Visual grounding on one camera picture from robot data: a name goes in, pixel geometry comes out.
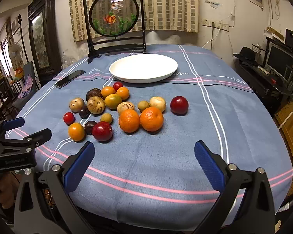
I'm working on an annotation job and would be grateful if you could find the white oval plate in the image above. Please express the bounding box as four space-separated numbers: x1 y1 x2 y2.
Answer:
109 54 178 84

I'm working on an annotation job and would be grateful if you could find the wall power strip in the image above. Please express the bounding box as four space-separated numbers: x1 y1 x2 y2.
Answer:
201 18 229 32

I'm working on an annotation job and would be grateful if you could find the goldfish round screen ornament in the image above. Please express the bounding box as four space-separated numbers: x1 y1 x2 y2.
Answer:
82 0 147 63

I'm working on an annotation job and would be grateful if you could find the large red plum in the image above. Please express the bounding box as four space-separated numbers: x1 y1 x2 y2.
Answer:
170 96 189 115

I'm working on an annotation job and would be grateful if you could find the dark purple small plum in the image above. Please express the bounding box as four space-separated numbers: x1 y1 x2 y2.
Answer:
78 105 90 119

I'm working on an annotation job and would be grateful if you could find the blue striped tablecloth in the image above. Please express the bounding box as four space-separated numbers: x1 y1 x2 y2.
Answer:
5 44 293 231

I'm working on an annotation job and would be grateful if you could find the orange yellow small fruit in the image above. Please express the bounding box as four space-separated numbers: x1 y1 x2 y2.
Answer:
68 123 86 142

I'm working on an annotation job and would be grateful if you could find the standing fan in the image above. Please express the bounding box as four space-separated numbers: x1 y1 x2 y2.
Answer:
8 43 24 71

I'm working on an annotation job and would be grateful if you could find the red plum front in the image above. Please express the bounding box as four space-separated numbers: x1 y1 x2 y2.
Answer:
92 121 113 142

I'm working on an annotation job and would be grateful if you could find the yellow-green orange fruit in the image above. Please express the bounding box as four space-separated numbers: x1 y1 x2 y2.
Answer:
105 94 122 110

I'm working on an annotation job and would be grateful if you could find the tan round fruit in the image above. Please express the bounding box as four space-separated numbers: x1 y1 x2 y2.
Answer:
69 97 85 113

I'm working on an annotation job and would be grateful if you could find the black desk shelf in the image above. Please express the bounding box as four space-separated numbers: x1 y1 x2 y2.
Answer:
237 37 293 116

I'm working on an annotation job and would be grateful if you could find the striped beige pepino fruit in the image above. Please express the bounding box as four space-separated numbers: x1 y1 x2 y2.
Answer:
117 101 135 115

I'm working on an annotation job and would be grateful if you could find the large orange mandarin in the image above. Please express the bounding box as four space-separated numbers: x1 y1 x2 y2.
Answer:
140 107 163 132
118 109 140 133

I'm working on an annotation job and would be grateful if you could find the pale cream round fruit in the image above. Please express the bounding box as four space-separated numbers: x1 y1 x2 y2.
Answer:
149 96 166 112

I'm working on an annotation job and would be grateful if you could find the small olive longan fruit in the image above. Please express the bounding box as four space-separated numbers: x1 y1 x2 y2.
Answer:
138 100 150 113

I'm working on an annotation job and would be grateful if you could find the computer monitor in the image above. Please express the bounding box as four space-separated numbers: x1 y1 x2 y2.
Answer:
266 42 293 80

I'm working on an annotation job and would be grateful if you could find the speckled beige passion fruit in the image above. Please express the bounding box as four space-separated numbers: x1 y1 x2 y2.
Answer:
87 96 105 115

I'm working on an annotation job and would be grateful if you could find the black smartphone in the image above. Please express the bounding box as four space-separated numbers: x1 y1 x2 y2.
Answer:
54 70 85 89

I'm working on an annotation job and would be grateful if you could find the small orange tangerine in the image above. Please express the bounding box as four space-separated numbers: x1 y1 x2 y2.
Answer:
116 87 130 101
102 86 115 99

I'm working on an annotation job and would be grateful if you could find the small yellow-brown longan fruit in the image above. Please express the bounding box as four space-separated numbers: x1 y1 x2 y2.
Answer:
100 113 113 124

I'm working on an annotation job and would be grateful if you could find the dark brown mangosteen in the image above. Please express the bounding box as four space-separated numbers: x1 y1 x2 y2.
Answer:
86 88 102 101

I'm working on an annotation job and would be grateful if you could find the checked beige curtain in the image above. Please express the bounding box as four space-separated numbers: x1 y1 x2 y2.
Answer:
69 0 199 42

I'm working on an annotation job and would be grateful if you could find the small red cherry tomato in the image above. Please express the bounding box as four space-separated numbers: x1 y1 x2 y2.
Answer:
113 81 123 92

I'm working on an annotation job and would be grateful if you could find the black hat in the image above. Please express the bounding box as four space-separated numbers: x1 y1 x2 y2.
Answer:
233 47 256 62

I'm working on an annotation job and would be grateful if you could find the dark purple plum front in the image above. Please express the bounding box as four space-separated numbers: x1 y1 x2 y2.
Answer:
84 121 97 135

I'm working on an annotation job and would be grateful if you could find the dark framed wall painting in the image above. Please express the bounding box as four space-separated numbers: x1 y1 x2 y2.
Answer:
28 0 62 86

